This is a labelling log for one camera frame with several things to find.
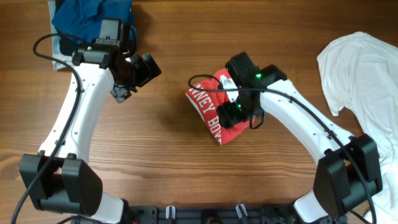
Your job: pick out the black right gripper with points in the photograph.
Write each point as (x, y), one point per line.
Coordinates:
(229, 115)

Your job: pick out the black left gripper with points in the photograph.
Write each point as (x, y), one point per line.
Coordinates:
(121, 93)

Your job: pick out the red t-shirt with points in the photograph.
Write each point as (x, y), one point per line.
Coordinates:
(206, 104)

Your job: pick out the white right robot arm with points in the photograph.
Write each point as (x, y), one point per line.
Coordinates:
(348, 170)

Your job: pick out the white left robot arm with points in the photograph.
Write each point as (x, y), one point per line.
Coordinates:
(58, 178)

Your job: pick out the black folded garment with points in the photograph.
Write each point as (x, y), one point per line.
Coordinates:
(67, 46)

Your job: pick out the blue shirt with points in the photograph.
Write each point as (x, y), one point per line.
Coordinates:
(83, 18)

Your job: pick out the light grey folded garment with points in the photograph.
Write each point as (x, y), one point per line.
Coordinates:
(56, 53)

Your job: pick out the white garment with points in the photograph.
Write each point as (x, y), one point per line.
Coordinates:
(359, 72)

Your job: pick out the white clip on rail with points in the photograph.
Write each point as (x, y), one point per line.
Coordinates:
(241, 211)
(170, 212)

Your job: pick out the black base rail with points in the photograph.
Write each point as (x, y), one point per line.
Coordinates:
(266, 214)

